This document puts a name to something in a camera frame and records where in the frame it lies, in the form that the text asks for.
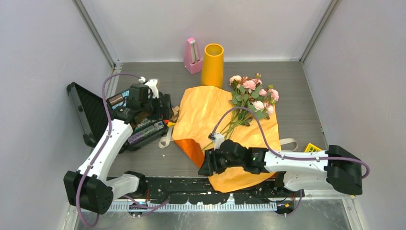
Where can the yellow vase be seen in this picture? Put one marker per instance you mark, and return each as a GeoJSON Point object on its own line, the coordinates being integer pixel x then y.
{"type": "Point", "coordinates": [213, 66]}

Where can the cream ribbon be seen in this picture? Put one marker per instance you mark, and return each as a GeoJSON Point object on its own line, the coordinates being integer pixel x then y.
{"type": "Point", "coordinates": [167, 139]}

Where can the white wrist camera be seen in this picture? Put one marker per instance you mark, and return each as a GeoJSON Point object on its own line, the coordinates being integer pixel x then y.
{"type": "Point", "coordinates": [152, 84]}
{"type": "Point", "coordinates": [217, 139]}

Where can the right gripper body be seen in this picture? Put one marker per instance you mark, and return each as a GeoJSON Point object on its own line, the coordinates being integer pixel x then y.
{"type": "Point", "coordinates": [221, 162]}

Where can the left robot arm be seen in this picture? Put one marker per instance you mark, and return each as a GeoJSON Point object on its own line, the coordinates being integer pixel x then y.
{"type": "Point", "coordinates": [126, 121]}

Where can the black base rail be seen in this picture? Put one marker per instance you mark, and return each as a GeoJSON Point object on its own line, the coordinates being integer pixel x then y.
{"type": "Point", "coordinates": [198, 190]}

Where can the orange yellow wrapping paper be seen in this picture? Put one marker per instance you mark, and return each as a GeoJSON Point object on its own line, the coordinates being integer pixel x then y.
{"type": "Point", "coordinates": [191, 135]}

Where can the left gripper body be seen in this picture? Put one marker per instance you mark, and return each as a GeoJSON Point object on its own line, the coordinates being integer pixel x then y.
{"type": "Point", "coordinates": [151, 108]}

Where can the black open case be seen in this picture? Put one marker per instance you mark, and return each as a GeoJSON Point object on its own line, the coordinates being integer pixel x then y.
{"type": "Point", "coordinates": [92, 110]}

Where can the pink metronome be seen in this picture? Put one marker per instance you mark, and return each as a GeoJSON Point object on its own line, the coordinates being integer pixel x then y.
{"type": "Point", "coordinates": [192, 59]}

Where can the pink flower bouquet orange wrap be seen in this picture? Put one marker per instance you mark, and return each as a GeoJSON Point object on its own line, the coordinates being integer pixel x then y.
{"type": "Point", "coordinates": [247, 114]}

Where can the wooden blocks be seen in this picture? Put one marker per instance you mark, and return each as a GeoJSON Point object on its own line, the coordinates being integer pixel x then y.
{"type": "Point", "coordinates": [175, 116]}

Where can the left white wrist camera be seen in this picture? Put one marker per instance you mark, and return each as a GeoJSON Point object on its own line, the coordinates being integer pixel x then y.
{"type": "Point", "coordinates": [152, 84]}

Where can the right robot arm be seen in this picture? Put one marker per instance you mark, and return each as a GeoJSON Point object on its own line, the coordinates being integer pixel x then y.
{"type": "Point", "coordinates": [335, 168]}

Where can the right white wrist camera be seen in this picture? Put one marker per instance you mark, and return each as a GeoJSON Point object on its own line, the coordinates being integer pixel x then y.
{"type": "Point", "coordinates": [217, 139]}

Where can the colourful toy brick stack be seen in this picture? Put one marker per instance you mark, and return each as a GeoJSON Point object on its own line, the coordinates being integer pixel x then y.
{"type": "Point", "coordinates": [312, 148]}

